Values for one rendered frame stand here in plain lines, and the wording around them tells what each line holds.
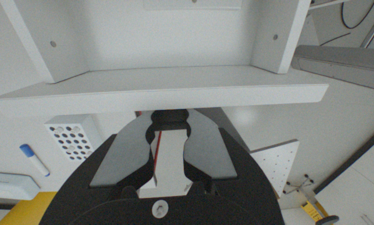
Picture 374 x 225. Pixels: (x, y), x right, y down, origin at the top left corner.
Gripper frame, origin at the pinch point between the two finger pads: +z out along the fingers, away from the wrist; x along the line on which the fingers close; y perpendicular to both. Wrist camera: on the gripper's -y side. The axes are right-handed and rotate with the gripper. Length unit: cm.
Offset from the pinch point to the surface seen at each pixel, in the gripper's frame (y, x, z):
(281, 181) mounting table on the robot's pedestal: 47, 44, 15
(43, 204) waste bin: 174, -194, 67
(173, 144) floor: 96, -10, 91
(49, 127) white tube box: 8.7, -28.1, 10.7
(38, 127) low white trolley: 10.9, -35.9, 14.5
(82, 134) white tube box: 11.8, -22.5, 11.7
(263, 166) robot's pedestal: 34.2, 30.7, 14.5
